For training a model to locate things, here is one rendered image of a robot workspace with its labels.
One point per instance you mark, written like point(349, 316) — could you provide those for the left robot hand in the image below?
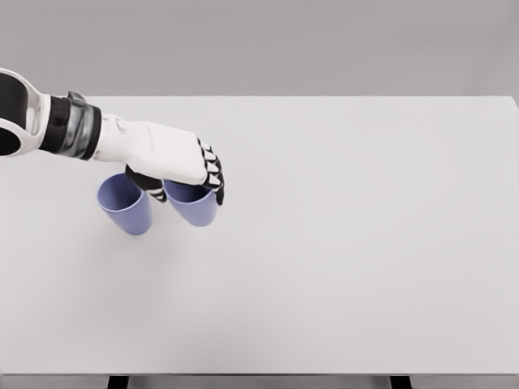
point(174, 154)

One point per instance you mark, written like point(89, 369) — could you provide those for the blue plastic cup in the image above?
point(125, 206)
point(194, 204)

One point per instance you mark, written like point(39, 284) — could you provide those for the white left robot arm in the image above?
point(61, 125)

